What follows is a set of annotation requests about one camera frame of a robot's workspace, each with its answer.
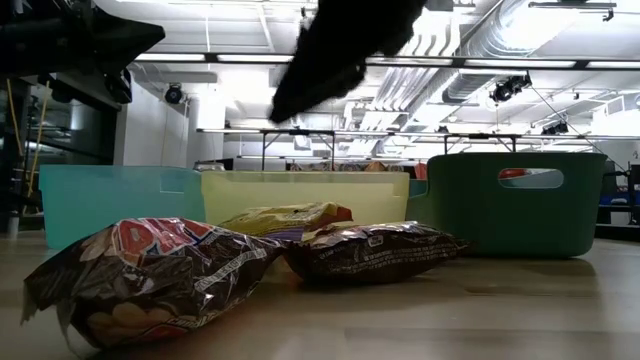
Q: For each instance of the yellow translucent bin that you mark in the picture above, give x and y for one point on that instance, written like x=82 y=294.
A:
x=350 y=195

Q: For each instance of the black folding table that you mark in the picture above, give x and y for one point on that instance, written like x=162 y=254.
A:
x=480 y=135

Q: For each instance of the yellow candy pack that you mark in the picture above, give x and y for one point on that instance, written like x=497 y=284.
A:
x=280 y=217

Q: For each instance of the dark glass cabinet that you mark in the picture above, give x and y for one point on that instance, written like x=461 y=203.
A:
x=75 y=135

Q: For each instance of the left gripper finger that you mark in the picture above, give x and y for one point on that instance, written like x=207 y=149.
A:
x=125 y=40

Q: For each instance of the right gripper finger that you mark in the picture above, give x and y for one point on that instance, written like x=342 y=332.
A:
x=315 y=75

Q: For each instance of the silver soda can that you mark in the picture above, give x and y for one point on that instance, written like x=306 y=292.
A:
x=210 y=166

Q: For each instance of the long overhead light bar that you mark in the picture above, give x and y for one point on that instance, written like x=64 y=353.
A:
x=450 y=62

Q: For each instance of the small hanging black fixture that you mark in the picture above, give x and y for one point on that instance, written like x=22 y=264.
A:
x=555 y=129

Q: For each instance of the black background desk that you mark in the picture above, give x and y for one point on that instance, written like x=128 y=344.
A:
x=634 y=190

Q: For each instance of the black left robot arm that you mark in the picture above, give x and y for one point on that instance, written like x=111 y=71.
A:
x=40 y=35

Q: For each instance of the hanging black spotlight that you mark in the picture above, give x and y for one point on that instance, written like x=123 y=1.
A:
x=173 y=94

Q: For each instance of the dark green plastic bin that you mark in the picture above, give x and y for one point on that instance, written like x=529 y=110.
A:
x=475 y=215

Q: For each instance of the black ceiling track fixture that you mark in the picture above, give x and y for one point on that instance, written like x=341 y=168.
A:
x=570 y=5

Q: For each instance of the light teal translucent bin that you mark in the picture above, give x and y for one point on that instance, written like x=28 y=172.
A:
x=100 y=200

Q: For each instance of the hanging black camera cluster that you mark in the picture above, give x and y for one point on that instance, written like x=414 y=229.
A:
x=505 y=90

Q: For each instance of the brown red chocolate bar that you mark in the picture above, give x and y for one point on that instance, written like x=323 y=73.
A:
x=375 y=255
x=150 y=280

